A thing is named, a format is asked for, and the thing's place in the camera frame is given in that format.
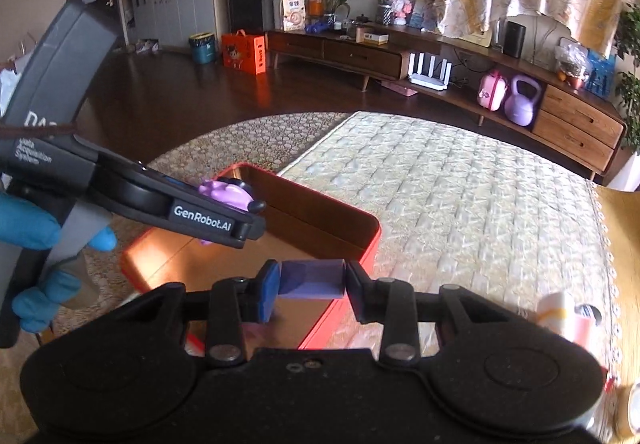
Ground pink ribbed card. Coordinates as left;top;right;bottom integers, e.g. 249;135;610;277
561;312;597;346

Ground red metal tin box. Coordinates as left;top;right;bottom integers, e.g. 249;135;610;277
120;163;382;351

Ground wooden tv console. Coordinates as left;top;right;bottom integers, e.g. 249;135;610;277
266;26;626;175

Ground pink toy case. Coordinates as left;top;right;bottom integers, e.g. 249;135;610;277
477;70;508;112

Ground purple rectangular block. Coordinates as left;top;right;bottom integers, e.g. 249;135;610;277
279;259;345;300

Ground yellow woven placemat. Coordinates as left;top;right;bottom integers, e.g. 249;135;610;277
593;184;639;427

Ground black clear round case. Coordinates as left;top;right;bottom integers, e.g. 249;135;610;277
575;303;602;326

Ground purple spiky toy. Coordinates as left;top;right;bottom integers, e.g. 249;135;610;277
190;177;266;234

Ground white yellow bottle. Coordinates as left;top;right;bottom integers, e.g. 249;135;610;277
536;291;568;334

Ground purple kettlebell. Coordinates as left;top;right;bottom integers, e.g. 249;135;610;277
504;75;542;127

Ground gold jar lid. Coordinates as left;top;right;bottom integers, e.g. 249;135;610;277
616;381;640;438

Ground potted green tree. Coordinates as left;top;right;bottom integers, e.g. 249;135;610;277
606;3;640;193

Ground blue gloved left hand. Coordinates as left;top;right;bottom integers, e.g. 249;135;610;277
1;187;112;349

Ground white router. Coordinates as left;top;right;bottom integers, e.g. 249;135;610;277
408;52;452;92

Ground blue trash bin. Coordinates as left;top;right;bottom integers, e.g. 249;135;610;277
189;33;216;65

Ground orange gift bag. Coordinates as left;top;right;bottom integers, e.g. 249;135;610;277
221;30;267;75

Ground black speaker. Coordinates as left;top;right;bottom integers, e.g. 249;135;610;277
502;21;526;59

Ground cream quilted table mat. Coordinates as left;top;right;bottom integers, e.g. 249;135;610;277
276;110;618;375

